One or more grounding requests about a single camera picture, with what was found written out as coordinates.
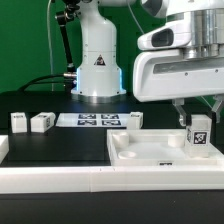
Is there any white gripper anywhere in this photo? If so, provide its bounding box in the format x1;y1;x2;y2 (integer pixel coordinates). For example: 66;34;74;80
133;49;224;126

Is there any white square tabletop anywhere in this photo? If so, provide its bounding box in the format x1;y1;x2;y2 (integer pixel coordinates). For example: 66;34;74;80
107;129;224;166

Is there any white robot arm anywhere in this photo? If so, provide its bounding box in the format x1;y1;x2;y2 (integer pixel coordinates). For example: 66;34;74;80
63;0;224;125

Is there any white obstacle fence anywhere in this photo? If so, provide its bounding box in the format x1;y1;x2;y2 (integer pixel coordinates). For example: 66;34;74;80
0;135;224;194

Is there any grey thin cable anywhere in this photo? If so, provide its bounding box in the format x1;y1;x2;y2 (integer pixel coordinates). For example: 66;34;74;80
126;3;146;34

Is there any black cable bundle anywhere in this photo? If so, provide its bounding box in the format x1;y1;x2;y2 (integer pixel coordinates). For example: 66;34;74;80
18;73;78;93

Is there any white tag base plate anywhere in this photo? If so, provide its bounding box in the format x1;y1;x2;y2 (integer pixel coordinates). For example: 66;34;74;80
56;113;129;127

